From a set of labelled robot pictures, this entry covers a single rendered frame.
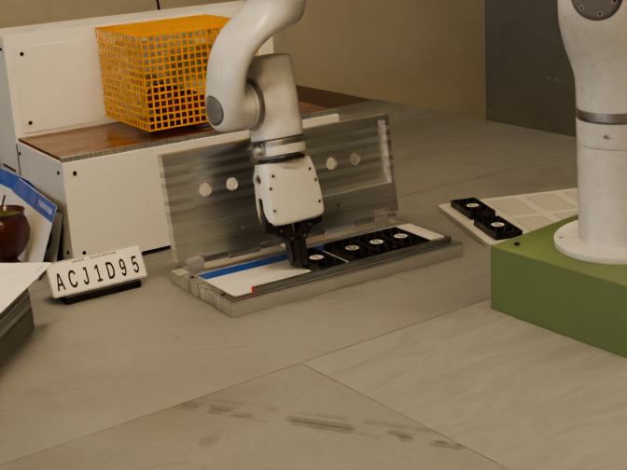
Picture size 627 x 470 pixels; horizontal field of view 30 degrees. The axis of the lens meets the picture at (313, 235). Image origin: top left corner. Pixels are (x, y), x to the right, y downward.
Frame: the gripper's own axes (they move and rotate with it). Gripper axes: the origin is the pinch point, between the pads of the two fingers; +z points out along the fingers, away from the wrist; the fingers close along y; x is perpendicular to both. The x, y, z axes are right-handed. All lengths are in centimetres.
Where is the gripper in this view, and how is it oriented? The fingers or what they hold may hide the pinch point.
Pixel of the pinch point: (297, 252)
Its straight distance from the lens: 187.2
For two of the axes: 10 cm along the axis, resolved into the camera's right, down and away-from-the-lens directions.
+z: 1.6, 9.8, 1.2
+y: 8.4, -2.0, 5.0
